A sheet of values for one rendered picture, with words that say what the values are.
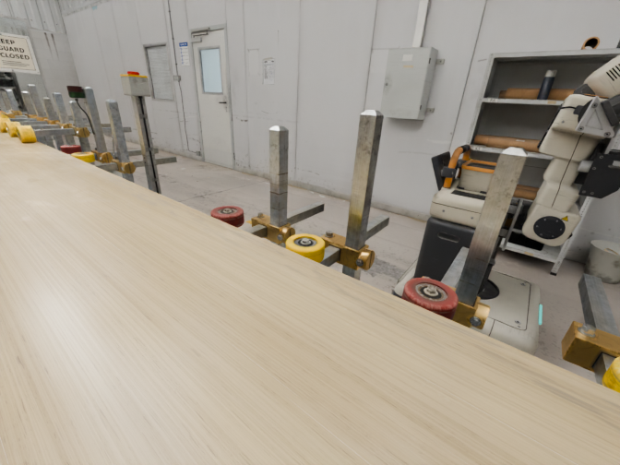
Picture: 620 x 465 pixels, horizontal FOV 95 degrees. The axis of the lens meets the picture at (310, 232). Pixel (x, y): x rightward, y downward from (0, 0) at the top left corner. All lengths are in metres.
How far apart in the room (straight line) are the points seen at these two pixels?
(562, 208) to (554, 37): 1.91
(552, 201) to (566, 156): 0.18
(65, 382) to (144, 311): 0.11
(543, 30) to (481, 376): 3.02
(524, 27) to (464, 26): 0.45
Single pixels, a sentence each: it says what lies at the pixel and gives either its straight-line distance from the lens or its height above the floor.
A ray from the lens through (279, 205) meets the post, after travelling 0.78.
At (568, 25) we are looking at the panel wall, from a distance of 3.24.
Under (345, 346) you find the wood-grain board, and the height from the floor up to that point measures 0.90.
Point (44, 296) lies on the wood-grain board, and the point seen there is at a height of 0.90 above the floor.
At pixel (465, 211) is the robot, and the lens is 1.43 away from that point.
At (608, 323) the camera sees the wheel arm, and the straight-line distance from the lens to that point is 0.73.
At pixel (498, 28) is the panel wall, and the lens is 3.29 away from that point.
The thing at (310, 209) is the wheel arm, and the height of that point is 0.83.
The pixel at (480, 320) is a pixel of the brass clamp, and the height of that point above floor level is 0.81.
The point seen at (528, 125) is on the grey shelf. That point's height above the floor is 1.07.
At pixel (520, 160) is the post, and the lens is 0.54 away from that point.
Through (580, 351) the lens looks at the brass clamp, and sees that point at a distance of 0.65.
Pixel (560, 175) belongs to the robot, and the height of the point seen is 0.94.
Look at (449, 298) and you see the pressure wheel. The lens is 0.49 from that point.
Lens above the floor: 1.17
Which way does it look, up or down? 25 degrees down
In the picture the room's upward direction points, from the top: 3 degrees clockwise
